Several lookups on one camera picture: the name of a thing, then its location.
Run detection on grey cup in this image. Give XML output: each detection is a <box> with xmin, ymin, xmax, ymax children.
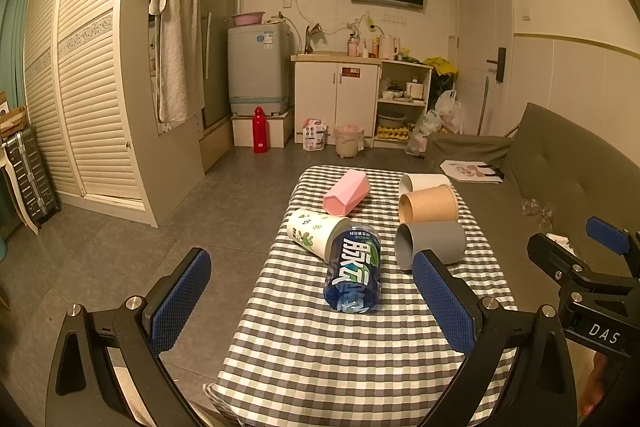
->
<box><xmin>395</xmin><ymin>221</ymin><xmax>466</xmax><ymax>271</ymax></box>

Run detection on brown paper cup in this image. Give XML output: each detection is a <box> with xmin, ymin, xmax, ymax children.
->
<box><xmin>398</xmin><ymin>185</ymin><xmax>459</xmax><ymax>223</ymax></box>

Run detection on pink faceted cup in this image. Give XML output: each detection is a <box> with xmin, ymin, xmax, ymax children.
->
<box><xmin>323</xmin><ymin>169</ymin><xmax>370</xmax><ymax>217</ymax></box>

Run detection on white cup green leaves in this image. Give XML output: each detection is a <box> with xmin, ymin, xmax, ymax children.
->
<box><xmin>286</xmin><ymin>208</ymin><xmax>352</xmax><ymax>263</ymax></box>

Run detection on person's hand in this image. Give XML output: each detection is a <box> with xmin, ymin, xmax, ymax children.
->
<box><xmin>579</xmin><ymin>352</ymin><xmax>611</xmax><ymax>417</ymax></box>

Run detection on crumpled clear plastic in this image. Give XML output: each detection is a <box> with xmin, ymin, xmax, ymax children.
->
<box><xmin>521</xmin><ymin>198</ymin><xmax>554</xmax><ymax>230</ymax></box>

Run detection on grey sofa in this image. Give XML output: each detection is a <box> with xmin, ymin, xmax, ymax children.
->
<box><xmin>424</xmin><ymin>102</ymin><xmax>640</xmax><ymax>408</ymax></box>

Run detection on printed paper on sofa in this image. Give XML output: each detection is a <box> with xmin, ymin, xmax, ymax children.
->
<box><xmin>440</xmin><ymin>160</ymin><xmax>503</xmax><ymax>184</ymax></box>

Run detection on white plastic bag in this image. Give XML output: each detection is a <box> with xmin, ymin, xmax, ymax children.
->
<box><xmin>405</xmin><ymin>90</ymin><xmax>464</xmax><ymax>156</ymax></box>

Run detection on blue drink bottle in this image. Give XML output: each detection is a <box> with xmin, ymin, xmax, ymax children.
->
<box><xmin>323</xmin><ymin>223</ymin><xmax>382</xmax><ymax>313</ymax></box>

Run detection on checkered tablecloth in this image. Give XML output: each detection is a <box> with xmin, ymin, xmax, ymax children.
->
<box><xmin>202</xmin><ymin>163</ymin><xmax>520</xmax><ymax>427</ymax></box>

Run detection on black suitcase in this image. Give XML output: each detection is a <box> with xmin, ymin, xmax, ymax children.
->
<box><xmin>1</xmin><ymin>127</ymin><xmax>58</xmax><ymax>235</ymax></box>

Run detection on yellow bag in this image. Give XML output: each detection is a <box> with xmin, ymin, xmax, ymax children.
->
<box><xmin>423</xmin><ymin>56</ymin><xmax>458</xmax><ymax>76</ymax></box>

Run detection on open shelf unit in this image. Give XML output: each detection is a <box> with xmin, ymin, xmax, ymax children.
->
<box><xmin>372</xmin><ymin>60</ymin><xmax>433</xmax><ymax>148</ymax></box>

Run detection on trash bin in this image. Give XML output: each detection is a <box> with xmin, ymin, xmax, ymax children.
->
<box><xmin>334</xmin><ymin>124</ymin><xmax>364</xmax><ymax>158</ymax></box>

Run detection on white door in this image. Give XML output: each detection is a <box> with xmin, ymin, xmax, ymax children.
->
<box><xmin>456</xmin><ymin>0</ymin><xmax>513</xmax><ymax>135</ymax></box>

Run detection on pink kettle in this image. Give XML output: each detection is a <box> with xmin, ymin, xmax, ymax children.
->
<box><xmin>378</xmin><ymin>35</ymin><xmax>400</xmax><ymax>61</ymax></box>

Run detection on white kitchen cabinet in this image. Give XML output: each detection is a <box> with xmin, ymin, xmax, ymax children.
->
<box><xmin>291</xmin><ymin>53</ymin><xmax>381</xmax><ymax>147</ymax></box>

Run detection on printed package bag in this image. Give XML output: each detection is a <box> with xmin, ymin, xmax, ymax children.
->
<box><xmin>303</xmin><ymin>118</ymin><xmax>328</xmax><ymax>152</ymax></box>

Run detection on red thermos bottle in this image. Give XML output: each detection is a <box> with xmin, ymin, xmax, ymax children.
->
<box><xmin>252</xmin><ymin>106</ymin><xmax>269</xmax><ymax>154</ymax></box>

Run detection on louvered wardrobe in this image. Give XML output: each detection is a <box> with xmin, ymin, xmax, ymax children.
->
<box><xmin>23</xmin><ymin>0</ymin><xmax>204</xmax><ymax>227</ymax></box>

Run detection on white platform box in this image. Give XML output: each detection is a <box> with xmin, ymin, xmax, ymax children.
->
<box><xmin>231</xmin><ymin>109</ymin><xmax>294</xmax><ymax>148</ymax></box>

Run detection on faucet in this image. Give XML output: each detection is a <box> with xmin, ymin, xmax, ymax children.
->
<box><xmin>304</xmin><ymin>23</ymin><xmax>323</xmax><ymax>54</ymax></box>

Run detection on washing machine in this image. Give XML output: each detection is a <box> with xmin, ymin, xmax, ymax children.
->
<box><xmin>228</xmin><ymin>23</ymin><xmax>293</xmax><ymax>117</ymax></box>

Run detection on hanging grey towel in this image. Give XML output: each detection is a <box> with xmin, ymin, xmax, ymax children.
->
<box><xmin>149</xmin><ymin>0</ymin><xmax>204</xmax><ymax>126</ymax></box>

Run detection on pink basin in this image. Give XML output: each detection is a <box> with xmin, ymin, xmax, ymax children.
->
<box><xmin>232</xmin><ymin>11</ymin><xmax>265</xmax><ymax>27</ymax></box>

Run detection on glass shower door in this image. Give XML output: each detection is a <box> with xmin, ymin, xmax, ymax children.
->
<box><xmin>201</xmin><ymin>0</ymin><xmax>241</xmax><ymax>131</ymax></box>

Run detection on black door handle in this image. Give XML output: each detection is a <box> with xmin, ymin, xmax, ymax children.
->
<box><xmin>486</xmin><ymin>46</ymin><xmax>506</xmax><ymax>83</ymax></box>

